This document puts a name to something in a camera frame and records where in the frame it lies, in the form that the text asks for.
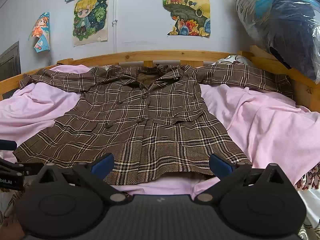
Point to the white wall pipe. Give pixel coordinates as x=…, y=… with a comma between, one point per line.
x=114, y=26

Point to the autumn landscape poster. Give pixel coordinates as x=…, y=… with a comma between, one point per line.
x=192, y=17

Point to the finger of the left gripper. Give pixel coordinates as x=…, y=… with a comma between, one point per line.
x=7, y=145

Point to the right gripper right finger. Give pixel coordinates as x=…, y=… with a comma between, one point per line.
x=229, y=175

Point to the small anime girl poster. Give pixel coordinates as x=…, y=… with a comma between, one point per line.
x=41, y=30

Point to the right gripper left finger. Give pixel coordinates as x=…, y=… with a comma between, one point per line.
x=92, y=175

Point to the blonde anime character poster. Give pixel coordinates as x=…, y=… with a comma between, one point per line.
x=90, y=22

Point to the wooden bed frame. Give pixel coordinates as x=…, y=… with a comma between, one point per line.
x=306, y=92

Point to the plastic bag of clothes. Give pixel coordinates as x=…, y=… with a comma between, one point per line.
x=287, y=29

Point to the pink bed sheet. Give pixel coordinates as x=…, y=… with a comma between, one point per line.
x=37, y=106

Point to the brown plaid coat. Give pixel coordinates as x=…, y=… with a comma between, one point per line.
x=152, y=120

